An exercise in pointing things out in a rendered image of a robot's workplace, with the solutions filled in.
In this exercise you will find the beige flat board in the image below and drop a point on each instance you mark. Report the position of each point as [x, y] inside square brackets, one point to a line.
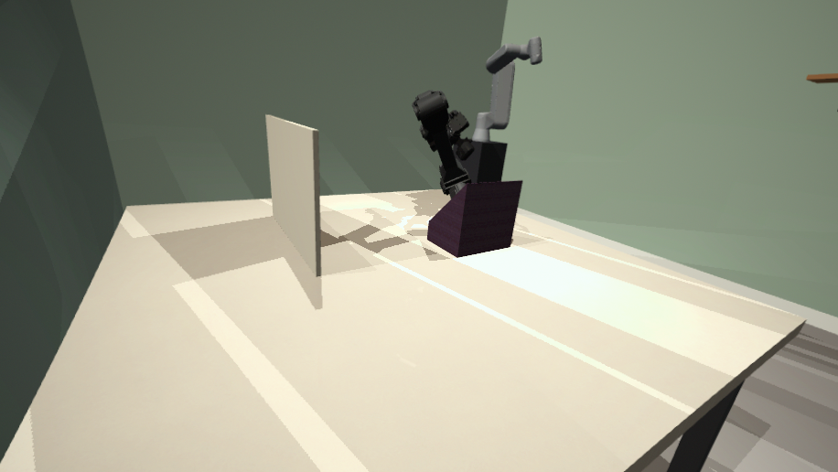
[295, 185]

